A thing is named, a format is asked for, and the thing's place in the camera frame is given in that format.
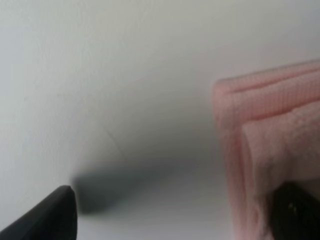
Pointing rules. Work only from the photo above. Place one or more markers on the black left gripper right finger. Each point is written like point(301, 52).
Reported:
point(295, 214)

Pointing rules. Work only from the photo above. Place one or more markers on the pink terry towel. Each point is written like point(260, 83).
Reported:
point(268, 124)

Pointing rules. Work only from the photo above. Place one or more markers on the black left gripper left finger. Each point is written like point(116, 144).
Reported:
point(54, 218)

